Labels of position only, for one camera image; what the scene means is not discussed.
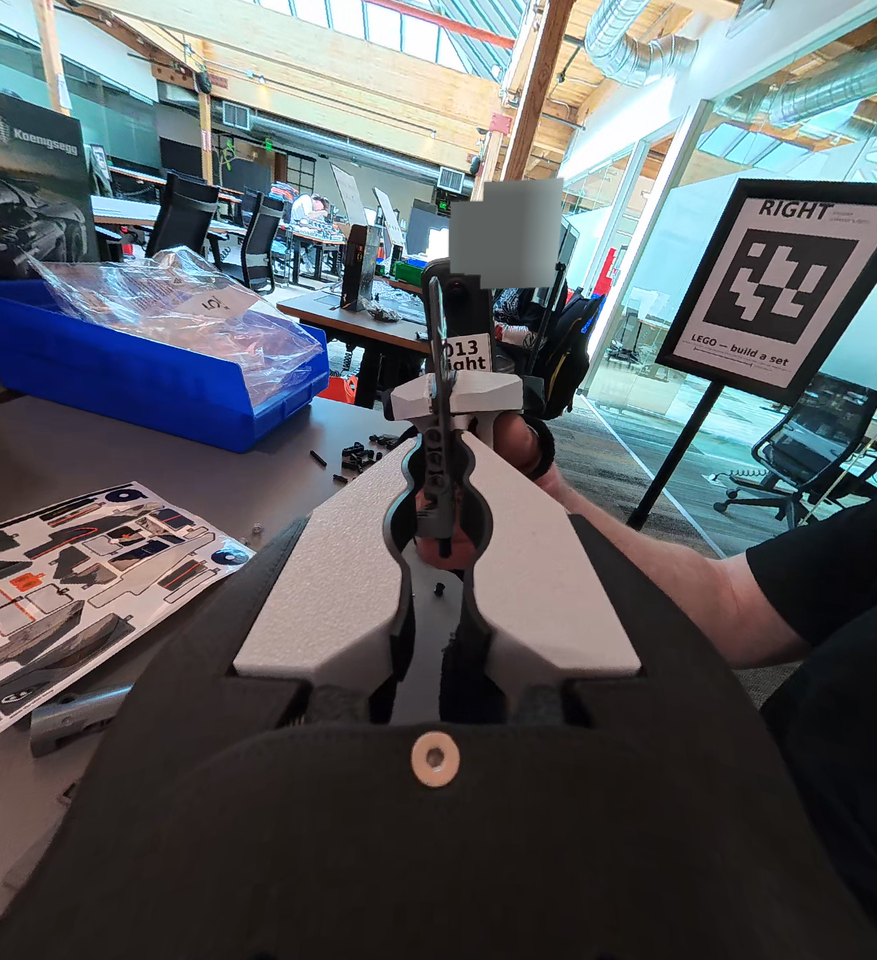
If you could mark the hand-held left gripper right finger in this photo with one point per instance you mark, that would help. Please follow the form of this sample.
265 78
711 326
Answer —
558 592

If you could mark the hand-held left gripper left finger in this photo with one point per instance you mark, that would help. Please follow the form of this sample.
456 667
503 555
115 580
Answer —
326 592

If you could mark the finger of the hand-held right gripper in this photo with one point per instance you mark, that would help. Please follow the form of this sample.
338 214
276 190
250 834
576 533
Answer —
412 397
483 391

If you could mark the person's right forearm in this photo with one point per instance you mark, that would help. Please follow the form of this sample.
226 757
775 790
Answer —
693 592

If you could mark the toy car set box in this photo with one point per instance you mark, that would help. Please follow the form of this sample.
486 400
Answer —
26 187

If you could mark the person's right hand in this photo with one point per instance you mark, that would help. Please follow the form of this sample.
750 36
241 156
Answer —
517 442

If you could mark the orange floor bin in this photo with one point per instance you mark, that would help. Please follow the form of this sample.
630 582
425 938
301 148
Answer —
341 390

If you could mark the green plastic bin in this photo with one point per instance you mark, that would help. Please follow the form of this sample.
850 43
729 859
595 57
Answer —
408 270

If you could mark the pile of black pins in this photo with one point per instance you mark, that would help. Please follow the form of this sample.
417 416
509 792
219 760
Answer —
356 454

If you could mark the black backpack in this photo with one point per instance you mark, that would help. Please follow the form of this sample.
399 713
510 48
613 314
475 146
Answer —
566 352

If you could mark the wooden office table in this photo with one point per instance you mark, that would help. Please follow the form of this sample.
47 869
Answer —
333 311

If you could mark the black upright box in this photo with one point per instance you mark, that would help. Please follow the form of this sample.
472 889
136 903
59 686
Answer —
360 262

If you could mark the white board easel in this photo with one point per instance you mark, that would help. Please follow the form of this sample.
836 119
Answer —
348 195
387 210

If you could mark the crumpled clear plastic bags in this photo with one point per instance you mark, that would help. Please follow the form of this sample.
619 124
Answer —
183 322

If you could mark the black framed marker sign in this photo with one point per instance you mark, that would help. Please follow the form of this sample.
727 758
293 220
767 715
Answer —
731 330

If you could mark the sticker sheet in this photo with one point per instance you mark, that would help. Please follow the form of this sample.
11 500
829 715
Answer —
71 600

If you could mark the blue plastic bin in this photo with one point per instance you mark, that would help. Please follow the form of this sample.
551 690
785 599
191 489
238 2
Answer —
146 390

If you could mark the grey curved panel piece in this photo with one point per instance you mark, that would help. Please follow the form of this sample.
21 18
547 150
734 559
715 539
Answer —
71 716

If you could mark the black mesh office chair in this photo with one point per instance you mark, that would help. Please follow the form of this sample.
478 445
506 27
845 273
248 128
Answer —
821 427

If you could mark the silver air duct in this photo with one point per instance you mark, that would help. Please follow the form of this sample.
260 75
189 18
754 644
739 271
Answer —
633 45

